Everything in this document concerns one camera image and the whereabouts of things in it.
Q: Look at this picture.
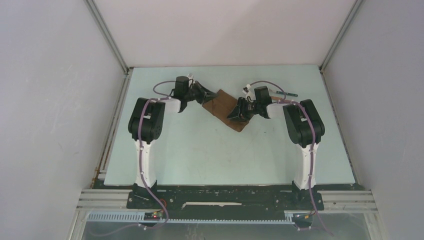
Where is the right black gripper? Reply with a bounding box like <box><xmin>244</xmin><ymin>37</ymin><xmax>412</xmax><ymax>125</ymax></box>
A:
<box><xmin>227</xmin><ymin>96</ymin><xmax>262</xmax><ymax>122</ymax></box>

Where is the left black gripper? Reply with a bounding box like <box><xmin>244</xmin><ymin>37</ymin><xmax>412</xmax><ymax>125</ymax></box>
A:
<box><xmin>184</xmin><ymin>81</ymin><xmax>218</xmax><ymax>105</ymax></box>

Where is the brown cloth napkin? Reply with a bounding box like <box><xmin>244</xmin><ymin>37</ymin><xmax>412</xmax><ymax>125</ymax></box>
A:
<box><xmin>202</xmin><ymin>89</ymin><xmax>249</xmax><ymax>133</ymax></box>

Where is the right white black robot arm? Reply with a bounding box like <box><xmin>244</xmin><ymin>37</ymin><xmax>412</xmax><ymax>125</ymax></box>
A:
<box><xmin>226</xmin><ymin>85</ymin><xmax>325</xmax><ymax>209</ymax></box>

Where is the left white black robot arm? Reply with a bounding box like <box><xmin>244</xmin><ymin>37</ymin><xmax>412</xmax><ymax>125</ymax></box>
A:
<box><xmin>127</xmin><ymin>74</ymin><xmax>218</xmax><ymax>208</ymax></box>

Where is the brown wooden knife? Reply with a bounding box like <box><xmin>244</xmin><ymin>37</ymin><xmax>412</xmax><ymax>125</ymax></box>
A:
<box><xmin>271</xmin><ymin>96</ymin><xmax>292</xmax><ymax>104</ymax></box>

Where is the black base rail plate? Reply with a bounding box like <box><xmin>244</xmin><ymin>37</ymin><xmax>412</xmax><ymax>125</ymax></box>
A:
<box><xmin>126</xmin><ymin>184</ymin><xmax>324</xmax><ymax>220</ymax></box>

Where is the left aluminium corner post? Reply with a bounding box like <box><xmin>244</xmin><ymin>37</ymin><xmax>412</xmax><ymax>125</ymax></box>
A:
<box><xmin>84</xmin><ymin>0</ymin><xmax>130</xmax><ymax>74</ymax></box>

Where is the aluminium corner post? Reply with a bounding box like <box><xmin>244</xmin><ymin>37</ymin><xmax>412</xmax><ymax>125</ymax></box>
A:
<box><xmin>84</xmin><ymin>0</ymin><xmax>130</xmax><ymax>74</ymax></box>
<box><xmin>319</xmin><ymin>0</ymin><xmax>366</xmax><ymax>74</ymax></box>

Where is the grey cable duct strip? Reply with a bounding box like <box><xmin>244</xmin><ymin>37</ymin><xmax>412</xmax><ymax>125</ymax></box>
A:
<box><xmin>86</xmin><ymin>211</ymin><xmax>294</xmax><ymax>225</ymax></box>

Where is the aluminium frame profile front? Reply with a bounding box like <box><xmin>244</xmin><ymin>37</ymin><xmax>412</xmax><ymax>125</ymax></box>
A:
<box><xmin>66</xmin><ymin>189</ymin><xmax>130</xmax><ymax>240</ymax></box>

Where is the right aluminium corner post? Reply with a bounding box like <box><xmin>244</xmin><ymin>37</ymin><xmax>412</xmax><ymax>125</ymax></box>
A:
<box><xmin>319</xmin><ymin>0</ymin><xmax>366</xmax><ymax>74</ymax></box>

